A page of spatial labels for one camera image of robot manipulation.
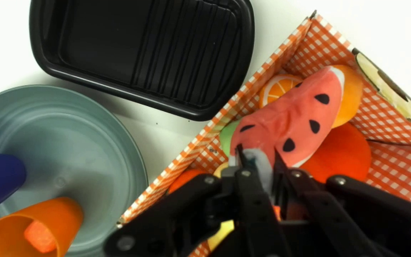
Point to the green pear plush toy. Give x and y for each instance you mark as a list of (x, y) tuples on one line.
[(226, 137)]

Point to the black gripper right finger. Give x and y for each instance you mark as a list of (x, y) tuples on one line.
[(306, 205)]

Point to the orange slice plush toy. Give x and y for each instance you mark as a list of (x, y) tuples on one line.
[(276, 87)]

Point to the orange round plush toy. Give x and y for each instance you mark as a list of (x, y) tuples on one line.
[(344, 151)]

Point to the watermelon slice plush toy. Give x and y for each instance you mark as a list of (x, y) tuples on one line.
[(294, 124)]

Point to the orange checkered basket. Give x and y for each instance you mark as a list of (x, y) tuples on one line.
[(191, 207)]

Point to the black oven tray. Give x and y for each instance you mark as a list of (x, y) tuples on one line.
[(187, 57)]

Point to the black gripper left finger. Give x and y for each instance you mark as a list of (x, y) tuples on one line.
[(257, 224)]

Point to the grey round plate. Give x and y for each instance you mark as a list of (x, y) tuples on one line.
[(72, 145)]

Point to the yellow plush toy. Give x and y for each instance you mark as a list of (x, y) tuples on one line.
[(351, 95)]

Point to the orange plastic cup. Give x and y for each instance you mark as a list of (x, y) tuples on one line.
[(42, 229)]

